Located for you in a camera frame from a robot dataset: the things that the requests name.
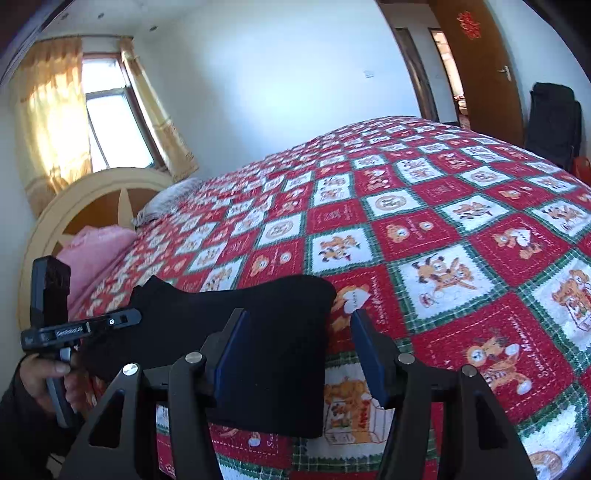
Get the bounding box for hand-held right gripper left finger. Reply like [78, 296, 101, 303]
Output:
[58, 308, 252, 480]

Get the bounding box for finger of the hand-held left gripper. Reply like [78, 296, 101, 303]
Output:
[95, 308, 143, 329]

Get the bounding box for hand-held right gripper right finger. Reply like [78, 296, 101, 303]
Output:
[349, 308, 539, 480]

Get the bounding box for black pants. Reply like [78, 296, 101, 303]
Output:
[76, 273, 337, 439]

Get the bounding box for person's left forearm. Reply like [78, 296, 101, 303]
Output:
[0, 364, 63, 480]

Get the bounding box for person's left hand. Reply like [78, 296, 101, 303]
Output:
[18, 354, 81, 418]

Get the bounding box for folded pink blanket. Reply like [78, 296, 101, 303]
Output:
[55, 226, 138, 315]

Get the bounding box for cream and wood headboard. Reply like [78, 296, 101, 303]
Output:
[17, 167, 176, 342]

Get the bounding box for striped pillow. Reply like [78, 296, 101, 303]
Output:
[133, 178, 204, 227]

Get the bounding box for red checkered cartoon bedspread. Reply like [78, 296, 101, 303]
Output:
[69, 115, 591, 480]

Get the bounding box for wide yellow curtain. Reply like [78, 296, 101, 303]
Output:
[14, 37, 93, 195]

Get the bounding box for window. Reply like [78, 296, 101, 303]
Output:
[82, 54, 164, 174]

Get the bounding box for narrow yellow curtain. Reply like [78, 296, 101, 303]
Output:
[117, 37, 199, 181]

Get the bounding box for black folding chair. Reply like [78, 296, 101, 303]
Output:
[529, 82, 583, 171]

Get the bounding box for brown wooden door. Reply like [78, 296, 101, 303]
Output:
[429, 0, 525, 146]

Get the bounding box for red paper door decoration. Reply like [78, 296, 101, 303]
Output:
[456, 11, 481, 40]

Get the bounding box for brown door frame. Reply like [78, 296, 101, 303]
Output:
[376, 0, 467, 123]

